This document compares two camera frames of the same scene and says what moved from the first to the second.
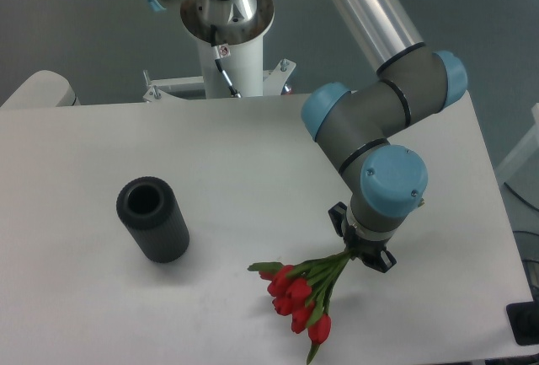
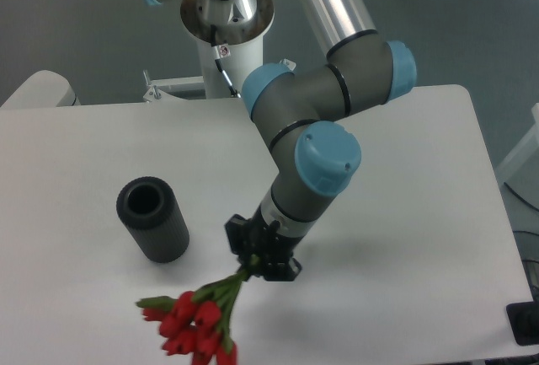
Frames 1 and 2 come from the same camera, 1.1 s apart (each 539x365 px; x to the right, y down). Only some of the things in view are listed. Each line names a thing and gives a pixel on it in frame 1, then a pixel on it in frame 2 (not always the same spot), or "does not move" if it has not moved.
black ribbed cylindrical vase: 151,208 does not move
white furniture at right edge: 520,171 does not move
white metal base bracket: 274,80 does not move
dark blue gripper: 360,245 -> 266,245
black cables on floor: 528,201 does not move
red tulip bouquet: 303,292 -> 194,323
